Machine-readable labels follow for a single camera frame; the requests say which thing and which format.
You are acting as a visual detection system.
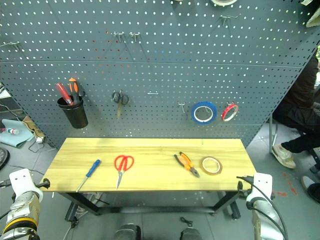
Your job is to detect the silver long pegboard hook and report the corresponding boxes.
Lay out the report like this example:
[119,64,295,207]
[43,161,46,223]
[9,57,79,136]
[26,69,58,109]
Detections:
[0,40,21,51]
[219,14,239,26]

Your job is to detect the grey metal pegboard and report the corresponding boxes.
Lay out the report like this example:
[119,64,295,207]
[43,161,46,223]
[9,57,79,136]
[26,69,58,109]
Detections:
[0,0,320,151]

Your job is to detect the blue tape roll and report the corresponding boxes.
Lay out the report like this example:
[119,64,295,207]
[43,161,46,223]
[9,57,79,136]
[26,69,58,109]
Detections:
[191,101,218,125]

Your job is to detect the red tape roll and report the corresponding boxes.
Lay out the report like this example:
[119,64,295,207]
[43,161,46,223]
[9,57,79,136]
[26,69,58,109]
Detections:
[220,103,240,123]

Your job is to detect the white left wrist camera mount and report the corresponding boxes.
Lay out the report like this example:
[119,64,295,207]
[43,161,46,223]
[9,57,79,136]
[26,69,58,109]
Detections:
[9,168,44,198]

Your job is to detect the blue handled screwdriver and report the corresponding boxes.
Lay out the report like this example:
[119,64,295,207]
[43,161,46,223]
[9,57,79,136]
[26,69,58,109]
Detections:
[75,159,102,193]

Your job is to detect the black handled scissors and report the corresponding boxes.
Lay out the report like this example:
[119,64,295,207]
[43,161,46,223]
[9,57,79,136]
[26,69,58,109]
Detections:
[111,89,130,120]

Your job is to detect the person in dark clothes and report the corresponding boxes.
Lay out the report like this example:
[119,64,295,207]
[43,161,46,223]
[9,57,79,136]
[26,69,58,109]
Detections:
[271,46,320,170]

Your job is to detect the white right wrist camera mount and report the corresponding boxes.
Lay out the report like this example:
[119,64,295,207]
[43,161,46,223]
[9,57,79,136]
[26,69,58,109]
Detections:
[246,172,274,204]

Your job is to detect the clear plastic water bottle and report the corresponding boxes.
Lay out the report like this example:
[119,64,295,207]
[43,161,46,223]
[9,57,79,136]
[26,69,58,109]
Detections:
[0,127,21,136]

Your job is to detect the black round floor base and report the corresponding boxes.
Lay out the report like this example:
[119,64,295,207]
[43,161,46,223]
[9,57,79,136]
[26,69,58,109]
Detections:
[0,146,11,171]

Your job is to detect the pale tape roll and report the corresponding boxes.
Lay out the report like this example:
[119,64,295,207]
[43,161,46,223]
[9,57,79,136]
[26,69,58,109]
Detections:
[209,0,239,8]

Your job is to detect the teal floor mat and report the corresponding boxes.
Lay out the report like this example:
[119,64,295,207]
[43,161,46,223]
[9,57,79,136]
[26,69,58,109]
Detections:
[0,118,35,149]

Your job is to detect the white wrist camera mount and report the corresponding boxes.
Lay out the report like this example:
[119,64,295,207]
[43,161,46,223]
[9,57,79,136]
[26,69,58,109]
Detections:
[9,168,44,198]
[246,172,274,204]

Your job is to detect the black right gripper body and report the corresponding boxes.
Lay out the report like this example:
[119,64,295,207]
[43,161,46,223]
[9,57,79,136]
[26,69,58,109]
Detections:
[236,180,252,199]

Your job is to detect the yellowish cloth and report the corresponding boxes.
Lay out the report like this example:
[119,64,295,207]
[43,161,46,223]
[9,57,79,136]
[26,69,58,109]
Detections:
[305,9,320,29]

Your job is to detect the red handled scissors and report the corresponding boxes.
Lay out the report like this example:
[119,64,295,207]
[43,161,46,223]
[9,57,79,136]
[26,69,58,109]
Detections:
[114,154,135,190]

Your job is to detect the orange and black screwdriver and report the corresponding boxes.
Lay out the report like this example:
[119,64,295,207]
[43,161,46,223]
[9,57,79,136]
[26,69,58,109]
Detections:
[68,77,82,105]

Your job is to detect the orange and black pliers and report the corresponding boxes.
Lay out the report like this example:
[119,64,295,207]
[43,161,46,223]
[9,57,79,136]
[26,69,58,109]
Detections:
[174,151,201,179]

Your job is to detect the grey metal chair frame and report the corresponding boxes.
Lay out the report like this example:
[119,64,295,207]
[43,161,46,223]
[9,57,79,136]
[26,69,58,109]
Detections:
[268,115,279,154]

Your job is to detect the small black floor cable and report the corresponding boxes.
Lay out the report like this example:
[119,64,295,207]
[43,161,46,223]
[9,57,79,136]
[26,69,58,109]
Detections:
[180,216,194,227]

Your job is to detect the tan tape roll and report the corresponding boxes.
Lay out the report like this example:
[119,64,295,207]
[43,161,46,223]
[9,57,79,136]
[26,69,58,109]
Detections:
[199,156,223,176]

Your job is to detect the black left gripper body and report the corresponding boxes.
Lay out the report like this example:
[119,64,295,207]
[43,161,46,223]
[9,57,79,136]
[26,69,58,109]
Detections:
[35,177,51,190]

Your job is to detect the dark and white shoe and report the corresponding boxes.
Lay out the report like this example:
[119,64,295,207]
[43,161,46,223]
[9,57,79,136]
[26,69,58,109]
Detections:
[300,175,320,205]

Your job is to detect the red and orange screwdrivers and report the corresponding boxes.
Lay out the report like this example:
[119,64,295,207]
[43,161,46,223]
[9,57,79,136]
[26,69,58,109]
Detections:
[55,82,75,106]

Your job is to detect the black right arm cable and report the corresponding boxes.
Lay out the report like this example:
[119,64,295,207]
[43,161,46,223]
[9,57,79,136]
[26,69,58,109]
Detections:
[236,175,289,240]

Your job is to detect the black cup holder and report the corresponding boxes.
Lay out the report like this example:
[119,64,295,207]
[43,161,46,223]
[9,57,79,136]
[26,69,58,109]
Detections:
[56,96,89,130]

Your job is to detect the black metal table frame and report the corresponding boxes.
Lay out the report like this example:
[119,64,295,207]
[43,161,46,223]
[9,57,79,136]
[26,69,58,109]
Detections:
[58,191,242,221]

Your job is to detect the silver double pegboard hook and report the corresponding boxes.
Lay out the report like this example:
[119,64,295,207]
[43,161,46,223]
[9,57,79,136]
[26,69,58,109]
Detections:
[128,31,141,44]
[110,31,125,44]

